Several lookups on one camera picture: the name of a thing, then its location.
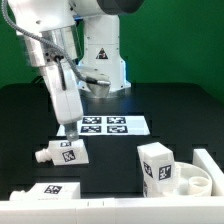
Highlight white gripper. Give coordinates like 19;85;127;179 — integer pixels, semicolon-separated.
41;61;112;142

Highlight white round stool seat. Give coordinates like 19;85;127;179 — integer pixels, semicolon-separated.
143;161;213;199

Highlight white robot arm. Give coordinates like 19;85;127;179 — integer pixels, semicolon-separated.
1;0;144;141

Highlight white fiducial marker sheet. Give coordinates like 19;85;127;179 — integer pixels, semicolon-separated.
56;115;151;137

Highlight white L-shaped fence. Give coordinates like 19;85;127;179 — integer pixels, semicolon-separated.
0;149;224;224

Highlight black cables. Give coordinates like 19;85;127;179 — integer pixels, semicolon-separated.
31;75;48;84

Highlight grey corrugated arm cable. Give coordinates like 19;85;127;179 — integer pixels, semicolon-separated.
1;0;111;91

